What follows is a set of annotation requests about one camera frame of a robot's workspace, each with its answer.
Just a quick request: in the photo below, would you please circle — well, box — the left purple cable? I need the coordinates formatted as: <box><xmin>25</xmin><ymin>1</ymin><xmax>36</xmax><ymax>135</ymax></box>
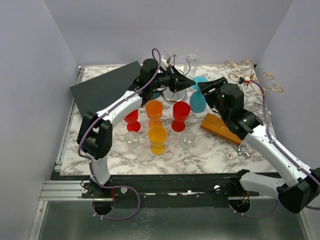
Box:
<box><xmin>77</xmin><ymin>47</ymin><xmax>162</xmax><ymax>221</ymax></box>

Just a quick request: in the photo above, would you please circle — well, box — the red wine glass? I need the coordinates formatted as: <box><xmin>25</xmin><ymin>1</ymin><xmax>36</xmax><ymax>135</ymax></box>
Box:
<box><xmin>123</xmin><ymin>109</ymin><xmax>141</xmax><ymax>132</ymax></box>
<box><xmin>171</xmin><ymin>101</ymin><xmax>191</xmax><ymax>132</ymax></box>

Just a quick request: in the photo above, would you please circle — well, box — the gold wire glass rack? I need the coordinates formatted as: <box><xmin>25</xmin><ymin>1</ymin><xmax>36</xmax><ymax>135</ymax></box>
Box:
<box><xmin>200</xmin><ymin>59</ymin><xmax>285</xmax><ymax>146</ymax></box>

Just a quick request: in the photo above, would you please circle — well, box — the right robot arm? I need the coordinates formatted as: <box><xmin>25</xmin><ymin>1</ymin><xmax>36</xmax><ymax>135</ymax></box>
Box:
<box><xmin>197</xmin><ymin>77</ymin><xmax>320</xmax><ymax>214</ymax></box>

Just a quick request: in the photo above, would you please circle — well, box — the purple cable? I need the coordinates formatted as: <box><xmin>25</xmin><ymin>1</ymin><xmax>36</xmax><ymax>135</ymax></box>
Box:
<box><xmin>77</xmin><ymin>47</ymin><xmax>162</xmax><ymax>221</ymax></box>
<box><xmin>232</xmin><ymin>78</ymin><xmax>320</xmax><ymax>219</ymax></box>

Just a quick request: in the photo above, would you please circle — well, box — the clear ribbed wine glass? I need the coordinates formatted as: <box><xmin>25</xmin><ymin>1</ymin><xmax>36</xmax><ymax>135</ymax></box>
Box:
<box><xmin>179</xmin><ymin>131</ymin><xmax>195</xmax><ymax>152</ymax></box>

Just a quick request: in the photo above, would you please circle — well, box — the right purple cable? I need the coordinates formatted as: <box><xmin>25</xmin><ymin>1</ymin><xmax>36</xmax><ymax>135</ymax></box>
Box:
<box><xmin>232</xmin><ymin>78</ymin><xmax>320</xmax><ymax>219</ymax></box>

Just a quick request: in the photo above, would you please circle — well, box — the aluminium frame rail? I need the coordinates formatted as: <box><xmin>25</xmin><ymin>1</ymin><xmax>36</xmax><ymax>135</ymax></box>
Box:
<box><xmin>39</xmin><ymin>180</ymin><xmax>114</xmax><ymax>202</ymax></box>

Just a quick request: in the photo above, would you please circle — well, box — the orange wine glass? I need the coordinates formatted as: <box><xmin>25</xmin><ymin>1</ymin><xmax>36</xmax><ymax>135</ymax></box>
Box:
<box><xmin>145</xmin><ymin>100</ymin><xmax>163</xmax><ymax>128</ymax></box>

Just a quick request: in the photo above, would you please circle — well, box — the chrome faucet tap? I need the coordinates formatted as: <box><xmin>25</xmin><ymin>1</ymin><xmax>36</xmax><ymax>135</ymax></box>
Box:
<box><xmin>236</xmin><ymin>145</ymin><xmax>251</xmax><ymax>159</ymax></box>

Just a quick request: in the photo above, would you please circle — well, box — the yellow wine glass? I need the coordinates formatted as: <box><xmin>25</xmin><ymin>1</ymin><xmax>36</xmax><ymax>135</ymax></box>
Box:
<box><xmin>148</xmin><ymin>125</ymin><xmax>167</xmax><ymax>155</ymax></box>

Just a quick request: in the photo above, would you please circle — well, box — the black mounting rail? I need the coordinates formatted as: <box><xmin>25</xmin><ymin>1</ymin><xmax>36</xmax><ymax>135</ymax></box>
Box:
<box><xmin>82</xmin><ymin>173</ymin><xmax>247</xmax><ymax>209</ymax></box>

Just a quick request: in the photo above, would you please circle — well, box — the black network switch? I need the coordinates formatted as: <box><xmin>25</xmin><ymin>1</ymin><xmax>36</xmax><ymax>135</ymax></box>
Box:
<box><xmin>70</xmin><ymin>61</ymin><xmax>141</xmax><ymax>117</ymax></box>

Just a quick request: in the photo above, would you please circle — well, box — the blue wine glass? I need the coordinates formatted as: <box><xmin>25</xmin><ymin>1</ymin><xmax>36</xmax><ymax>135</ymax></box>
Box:
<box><xmin>189</xmin><ymin>76</ymin><xmax>208</xmax><ymax>113</ymax></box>

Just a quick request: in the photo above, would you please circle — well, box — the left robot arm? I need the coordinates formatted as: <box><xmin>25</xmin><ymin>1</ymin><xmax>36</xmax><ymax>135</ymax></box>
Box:
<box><xmin>77</xmin><ymin>58</ymin><xmax>195</xmax><ymax>198</ymax></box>

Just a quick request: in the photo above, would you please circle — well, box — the silver wire glass rack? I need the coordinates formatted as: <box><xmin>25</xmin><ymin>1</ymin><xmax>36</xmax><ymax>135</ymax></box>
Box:
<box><xmin>161</xmin><ymin>51</ymin><xmax>191</xmax><ymax>105</ymax></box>

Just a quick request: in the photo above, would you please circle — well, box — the clear glass on silver rack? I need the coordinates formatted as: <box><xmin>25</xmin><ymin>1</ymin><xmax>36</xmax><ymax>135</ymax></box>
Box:
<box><xmin>183</xmin><ymin>54</ymin><xmax>198</xmax><ymax>78</ymax></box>

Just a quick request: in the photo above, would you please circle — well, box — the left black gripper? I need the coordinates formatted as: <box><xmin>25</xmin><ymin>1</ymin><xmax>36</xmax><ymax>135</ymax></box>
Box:
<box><xmin>150</xmin><ymin>64</ymin><xmax>195</xmax><ymax>93</ymax></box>

